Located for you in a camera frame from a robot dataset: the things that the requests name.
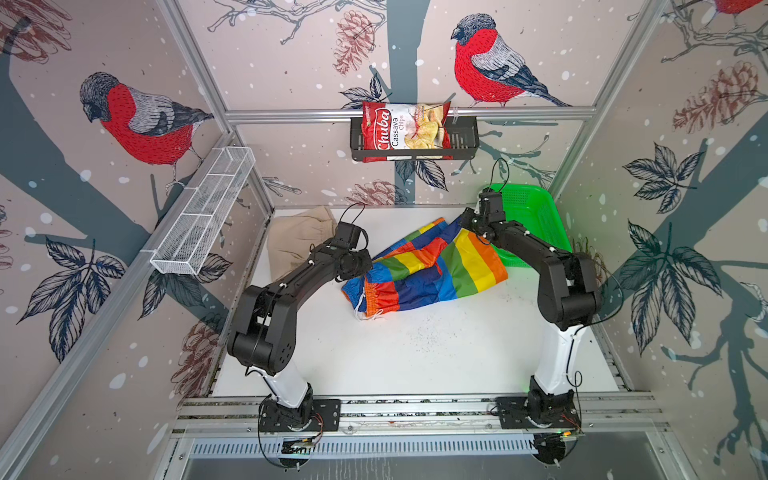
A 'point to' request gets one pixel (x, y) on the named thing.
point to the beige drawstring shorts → (293, 235)
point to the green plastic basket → (532, 208)
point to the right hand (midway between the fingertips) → (458, 218)
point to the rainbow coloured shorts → (439, 261)
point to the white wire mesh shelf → (205, 208)
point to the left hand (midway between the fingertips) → (368, 264)
